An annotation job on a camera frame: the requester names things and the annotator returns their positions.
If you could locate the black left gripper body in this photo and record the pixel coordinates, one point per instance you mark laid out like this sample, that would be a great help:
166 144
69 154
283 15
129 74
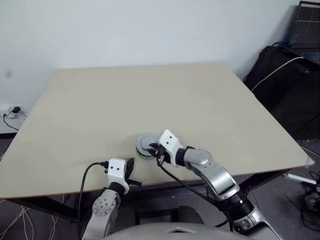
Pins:
127 179

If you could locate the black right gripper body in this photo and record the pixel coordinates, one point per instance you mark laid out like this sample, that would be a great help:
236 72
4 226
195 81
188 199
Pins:
161 153

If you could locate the grey round motor lid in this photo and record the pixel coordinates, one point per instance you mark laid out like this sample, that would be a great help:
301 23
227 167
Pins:
145 138

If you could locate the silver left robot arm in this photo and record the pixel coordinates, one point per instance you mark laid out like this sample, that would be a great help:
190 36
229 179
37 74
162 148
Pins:
103 205

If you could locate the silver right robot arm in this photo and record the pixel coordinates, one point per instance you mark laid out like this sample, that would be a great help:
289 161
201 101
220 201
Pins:
217 175

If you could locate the silver robot torso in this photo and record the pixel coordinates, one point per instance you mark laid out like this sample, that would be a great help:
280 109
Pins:
175 232

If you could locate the black power adapter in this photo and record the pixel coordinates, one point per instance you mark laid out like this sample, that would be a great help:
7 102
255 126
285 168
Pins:
16 109

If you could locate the large black case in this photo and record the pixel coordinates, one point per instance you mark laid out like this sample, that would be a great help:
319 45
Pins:
282 95

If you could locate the white floor power strip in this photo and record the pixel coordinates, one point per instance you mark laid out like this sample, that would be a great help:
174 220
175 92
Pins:
297 177

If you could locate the clear tape on table corner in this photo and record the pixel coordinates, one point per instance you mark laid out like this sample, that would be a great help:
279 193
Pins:
310 162

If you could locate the black open laptop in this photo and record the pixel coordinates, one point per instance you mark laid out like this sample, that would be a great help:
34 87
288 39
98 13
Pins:
307 22

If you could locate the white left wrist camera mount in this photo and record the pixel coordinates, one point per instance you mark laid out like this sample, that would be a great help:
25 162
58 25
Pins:
116 168

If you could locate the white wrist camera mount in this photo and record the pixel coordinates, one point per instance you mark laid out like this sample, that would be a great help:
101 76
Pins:
116 168
168 140

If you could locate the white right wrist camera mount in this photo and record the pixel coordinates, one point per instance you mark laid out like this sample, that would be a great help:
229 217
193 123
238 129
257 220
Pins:
168 140

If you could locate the white wall power strip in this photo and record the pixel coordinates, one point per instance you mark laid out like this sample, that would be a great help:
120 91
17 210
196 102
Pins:
5 107

